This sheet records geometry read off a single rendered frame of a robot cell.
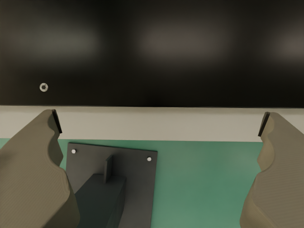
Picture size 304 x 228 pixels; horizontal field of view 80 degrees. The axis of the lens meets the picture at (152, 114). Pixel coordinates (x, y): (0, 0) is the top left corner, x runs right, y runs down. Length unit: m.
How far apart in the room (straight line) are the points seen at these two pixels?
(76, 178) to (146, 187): 0.38
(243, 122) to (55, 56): 0.22
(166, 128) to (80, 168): 0.90
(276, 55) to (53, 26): 0.23
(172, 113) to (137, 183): 0.85
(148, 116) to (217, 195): 0.94
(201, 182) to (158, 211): 0.28
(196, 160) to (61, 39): 0.91
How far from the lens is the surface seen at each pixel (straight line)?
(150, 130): 0.22
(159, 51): 0.20
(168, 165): 1.02
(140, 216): 1.12
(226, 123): 0.23
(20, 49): 0.25
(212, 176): 1.08
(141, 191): 1.05
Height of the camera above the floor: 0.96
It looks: 87 degrees down
